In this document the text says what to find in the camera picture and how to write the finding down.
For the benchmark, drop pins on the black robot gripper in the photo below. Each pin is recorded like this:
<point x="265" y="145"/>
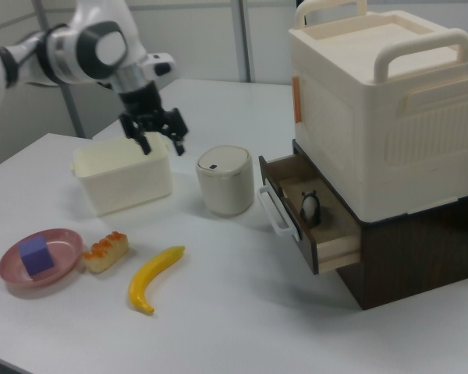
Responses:
<point x="144" y="103"/>

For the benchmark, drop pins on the black and white panda toy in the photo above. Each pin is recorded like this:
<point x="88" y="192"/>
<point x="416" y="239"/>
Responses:
<point x="310" y="206"/>

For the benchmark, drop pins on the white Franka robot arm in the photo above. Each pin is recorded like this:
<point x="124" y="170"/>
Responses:
<point x="74" y="50"/>

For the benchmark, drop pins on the orange glazed toy bread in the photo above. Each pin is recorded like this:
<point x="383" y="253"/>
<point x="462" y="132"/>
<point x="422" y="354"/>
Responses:
<point x="106" y="252"/>

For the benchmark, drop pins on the yellow toy banana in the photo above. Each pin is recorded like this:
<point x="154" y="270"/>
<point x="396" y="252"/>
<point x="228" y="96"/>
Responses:
<point x="156" y="272"/>

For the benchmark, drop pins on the wooden drawer with dark front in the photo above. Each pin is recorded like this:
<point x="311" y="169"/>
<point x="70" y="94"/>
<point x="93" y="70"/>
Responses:
<point x="335" y="241"/>

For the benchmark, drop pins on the cream open plastic bin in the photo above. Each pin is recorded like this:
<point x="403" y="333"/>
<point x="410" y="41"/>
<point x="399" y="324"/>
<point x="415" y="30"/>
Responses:
<point x="125" y="183"/>

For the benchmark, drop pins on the cream lidded trash can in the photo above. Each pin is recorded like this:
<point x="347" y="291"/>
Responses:
<point x="226" y="187"/>

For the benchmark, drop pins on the pink plastic plate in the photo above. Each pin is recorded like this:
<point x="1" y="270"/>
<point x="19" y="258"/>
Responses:
<point x="62" y="241"/>

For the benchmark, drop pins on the purple foam cube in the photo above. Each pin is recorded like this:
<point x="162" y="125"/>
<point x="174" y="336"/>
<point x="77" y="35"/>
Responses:
<point x="37" y="257"/>

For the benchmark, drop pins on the cream plastic storage box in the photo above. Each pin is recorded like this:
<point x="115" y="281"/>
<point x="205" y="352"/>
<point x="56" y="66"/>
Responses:
<point x="394" y="117"/>

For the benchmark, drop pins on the dark wood cabinet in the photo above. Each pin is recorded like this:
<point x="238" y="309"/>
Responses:
<point x="405" y="257"/>

